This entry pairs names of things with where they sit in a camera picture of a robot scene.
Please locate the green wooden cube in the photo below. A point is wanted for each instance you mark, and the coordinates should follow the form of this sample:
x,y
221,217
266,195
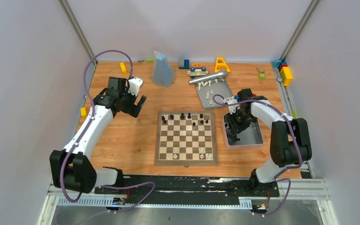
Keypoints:
x,y
261,76

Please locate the silver metal cylinder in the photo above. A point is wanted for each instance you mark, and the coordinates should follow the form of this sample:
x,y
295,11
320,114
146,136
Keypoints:
x,y
216,75

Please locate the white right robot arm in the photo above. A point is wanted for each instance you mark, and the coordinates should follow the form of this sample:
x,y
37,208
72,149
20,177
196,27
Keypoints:
x,y
289,137

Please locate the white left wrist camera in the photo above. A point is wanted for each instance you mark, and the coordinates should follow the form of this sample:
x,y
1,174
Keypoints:
x,y
135,85

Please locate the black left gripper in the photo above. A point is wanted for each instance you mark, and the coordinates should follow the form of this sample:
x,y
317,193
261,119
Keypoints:
x,y
130,105

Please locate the yellow cube at left edge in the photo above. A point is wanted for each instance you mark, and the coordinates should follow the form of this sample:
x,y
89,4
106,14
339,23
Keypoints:
x,y
83,112

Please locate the stacked coloured duplo blocks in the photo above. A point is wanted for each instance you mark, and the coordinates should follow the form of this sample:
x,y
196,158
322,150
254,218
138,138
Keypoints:
x,y
284,71

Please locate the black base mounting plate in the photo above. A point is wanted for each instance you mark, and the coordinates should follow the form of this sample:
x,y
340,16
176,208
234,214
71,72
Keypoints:
x,y
189,190

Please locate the wooden chess board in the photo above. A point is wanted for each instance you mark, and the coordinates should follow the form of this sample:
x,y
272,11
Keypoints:
x,y
186,142

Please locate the yellow triangular toy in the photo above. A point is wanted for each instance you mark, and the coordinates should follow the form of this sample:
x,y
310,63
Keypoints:
x,y
221,64

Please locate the blue grey lego block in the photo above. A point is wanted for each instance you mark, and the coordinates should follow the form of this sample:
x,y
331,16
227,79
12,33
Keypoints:
x,y
183,63

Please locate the yellow block by wall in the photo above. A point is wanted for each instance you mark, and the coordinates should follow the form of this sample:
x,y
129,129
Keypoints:
x,y
123,68

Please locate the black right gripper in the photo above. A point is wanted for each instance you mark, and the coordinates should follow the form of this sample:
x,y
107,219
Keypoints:
x,y
235,127

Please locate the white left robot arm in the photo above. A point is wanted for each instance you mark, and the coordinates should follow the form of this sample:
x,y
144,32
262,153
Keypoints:
x,y
71,167

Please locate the blue white toy car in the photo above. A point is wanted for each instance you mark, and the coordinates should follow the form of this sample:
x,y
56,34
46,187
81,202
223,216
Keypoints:
x,y
197,69

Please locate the clear blue plastic bag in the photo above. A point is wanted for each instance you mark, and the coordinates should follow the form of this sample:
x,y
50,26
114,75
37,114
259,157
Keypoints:
x,y
163,74

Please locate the grey tray black pieces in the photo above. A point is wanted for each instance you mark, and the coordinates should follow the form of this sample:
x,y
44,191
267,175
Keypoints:
x,y
251,138

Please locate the grey tray white pieces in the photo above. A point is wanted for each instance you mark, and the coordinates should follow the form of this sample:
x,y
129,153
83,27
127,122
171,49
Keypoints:
x,y
207,89

